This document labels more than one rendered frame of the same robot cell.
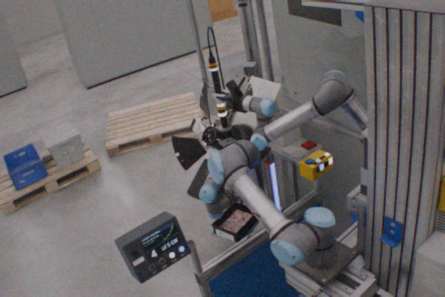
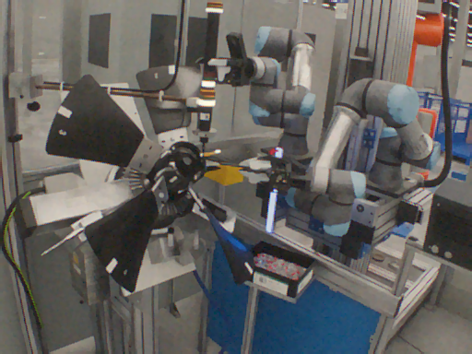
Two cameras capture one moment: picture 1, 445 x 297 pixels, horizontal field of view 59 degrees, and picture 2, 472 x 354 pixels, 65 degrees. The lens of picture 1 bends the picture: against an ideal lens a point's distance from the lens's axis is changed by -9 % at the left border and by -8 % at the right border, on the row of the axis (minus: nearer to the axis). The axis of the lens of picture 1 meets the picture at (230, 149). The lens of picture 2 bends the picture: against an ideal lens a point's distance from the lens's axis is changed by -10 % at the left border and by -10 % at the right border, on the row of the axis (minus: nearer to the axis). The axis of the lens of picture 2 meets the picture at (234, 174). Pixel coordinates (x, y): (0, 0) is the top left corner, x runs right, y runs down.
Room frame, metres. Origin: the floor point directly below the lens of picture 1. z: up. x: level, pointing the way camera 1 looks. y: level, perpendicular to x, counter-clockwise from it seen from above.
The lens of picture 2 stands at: (2.17, 1.12, 1.55)
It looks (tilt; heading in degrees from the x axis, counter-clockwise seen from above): 19 degrees down; 257
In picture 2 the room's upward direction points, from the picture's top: 5 degrees clockwise
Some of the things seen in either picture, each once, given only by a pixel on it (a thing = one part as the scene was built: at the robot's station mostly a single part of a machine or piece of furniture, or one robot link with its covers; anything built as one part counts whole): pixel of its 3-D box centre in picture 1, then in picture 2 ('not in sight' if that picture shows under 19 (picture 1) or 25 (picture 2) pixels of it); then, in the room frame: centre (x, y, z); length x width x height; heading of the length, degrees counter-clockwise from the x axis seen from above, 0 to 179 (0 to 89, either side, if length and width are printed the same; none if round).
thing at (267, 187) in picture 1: (268, 193); (112, 294); (2.32, -0.20, 0.58); 0.09 x 0.05 x 1.15; 33
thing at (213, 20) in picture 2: (217, 88); (210, 51); (2.02, 0.00, 1.51); 0.03 x 0.03 x 0.21
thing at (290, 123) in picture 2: not in sight; (295, 117); (1.50, -0.69, 1.20); 0.13 x 0.12 x 0.14; 160
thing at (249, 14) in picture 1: (263, 125); (13, 209); (2.69, -0.27, 0.90); 0.08 x 0.06 x 1.80; 68
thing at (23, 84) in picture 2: (250, 68); (24, 86); (2.60, -0.23, 1.36); 0.10 x 0.07 x 0.09; 158
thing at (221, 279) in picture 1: (273, 278); (276, 328); (1.67, -0.11, 0.45); 0.82 x 0.02 x 0.66; 123
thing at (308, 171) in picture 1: (315, 165); (221, 169); (1.88, -0.44, 1.02); 0.16 x 0.10 x 0.11; 123
